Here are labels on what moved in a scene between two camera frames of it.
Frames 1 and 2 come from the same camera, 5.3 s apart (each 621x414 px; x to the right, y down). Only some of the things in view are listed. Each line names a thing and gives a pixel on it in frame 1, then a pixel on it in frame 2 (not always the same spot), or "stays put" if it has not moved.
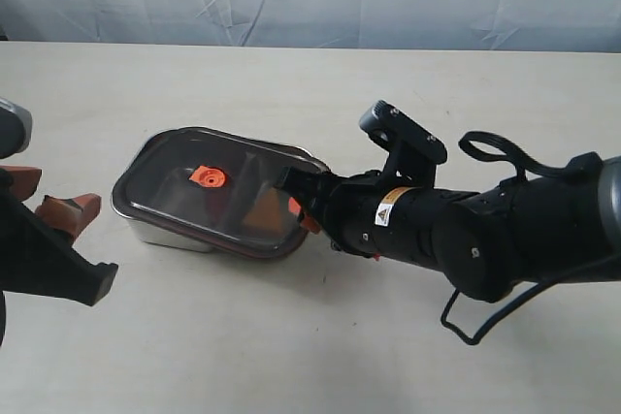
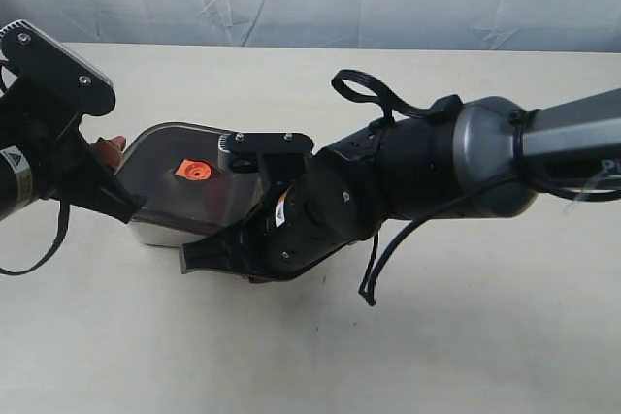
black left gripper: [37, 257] → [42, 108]
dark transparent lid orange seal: [216, 185] stays put
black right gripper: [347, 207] → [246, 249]
